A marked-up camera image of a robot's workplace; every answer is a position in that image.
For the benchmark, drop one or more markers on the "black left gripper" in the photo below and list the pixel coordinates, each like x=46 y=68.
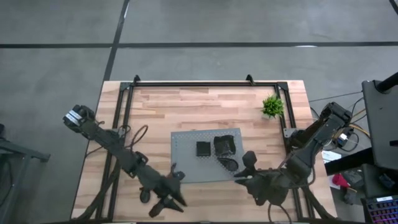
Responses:
x=164 y=189

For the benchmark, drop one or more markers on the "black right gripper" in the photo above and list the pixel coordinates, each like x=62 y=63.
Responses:
x=270 y=188

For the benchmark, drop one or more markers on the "black teardrop mini plate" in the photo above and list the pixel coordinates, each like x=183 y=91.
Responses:
x=145 y=196
x=229 y=164

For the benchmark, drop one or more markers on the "black square mini plate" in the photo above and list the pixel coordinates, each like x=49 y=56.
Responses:
x=230 y=140
x=220 y=149

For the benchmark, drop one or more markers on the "small black cube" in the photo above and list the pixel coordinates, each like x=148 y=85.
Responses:
x=203 y=148

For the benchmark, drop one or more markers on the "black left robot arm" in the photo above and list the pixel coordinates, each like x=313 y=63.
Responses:
x=105 y=140

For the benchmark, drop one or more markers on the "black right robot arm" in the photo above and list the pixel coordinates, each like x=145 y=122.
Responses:
x=314 y=146

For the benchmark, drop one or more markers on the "grey perforated metal shelf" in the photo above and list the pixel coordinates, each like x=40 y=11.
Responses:
x=186 y=149

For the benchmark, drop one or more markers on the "green plant in white pot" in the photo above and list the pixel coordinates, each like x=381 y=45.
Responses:
x=272 y=106

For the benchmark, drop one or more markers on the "white paper sheet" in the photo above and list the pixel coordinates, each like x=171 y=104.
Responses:
x=329 y=154

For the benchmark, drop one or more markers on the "red cloth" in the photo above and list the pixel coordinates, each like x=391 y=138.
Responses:
x=339 y=180

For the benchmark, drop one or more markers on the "small white power adapter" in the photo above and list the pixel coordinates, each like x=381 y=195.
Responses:
x=342 y=138

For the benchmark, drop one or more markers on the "backlit keyboard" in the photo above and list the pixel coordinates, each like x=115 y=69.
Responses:
x=382 y=210

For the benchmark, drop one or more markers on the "grey stand base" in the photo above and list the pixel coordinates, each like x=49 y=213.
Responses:
x=18 y=152

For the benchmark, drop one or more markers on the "black cart pole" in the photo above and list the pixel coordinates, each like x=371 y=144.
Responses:
x=388 y=82

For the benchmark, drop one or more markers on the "black aluminium table frame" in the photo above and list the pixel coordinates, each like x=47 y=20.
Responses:
x=202 y=84

